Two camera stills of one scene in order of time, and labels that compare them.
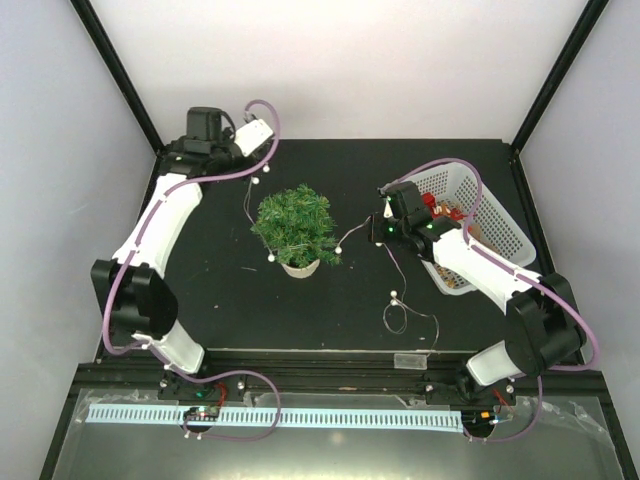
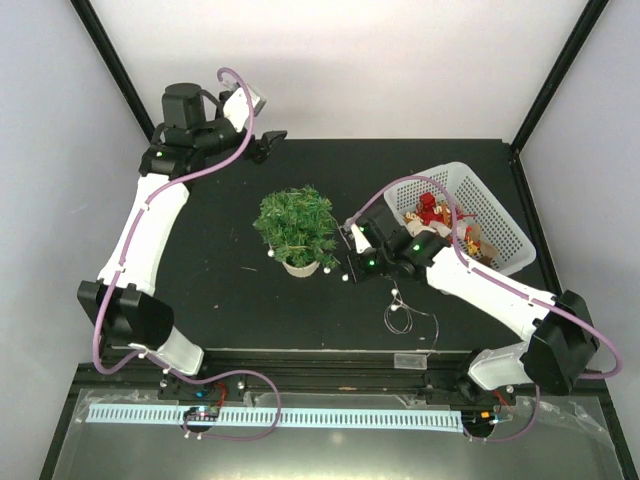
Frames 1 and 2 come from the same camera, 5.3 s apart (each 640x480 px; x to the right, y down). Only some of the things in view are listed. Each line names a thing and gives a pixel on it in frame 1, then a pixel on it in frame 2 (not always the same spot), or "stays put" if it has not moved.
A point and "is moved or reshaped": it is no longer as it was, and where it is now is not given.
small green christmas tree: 298,229 stays put
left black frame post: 111,55 stays put
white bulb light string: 393,297 is moved or reshaped
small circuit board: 199,413 stays put
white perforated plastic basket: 490,228 stays put
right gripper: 376,233 to 355,271
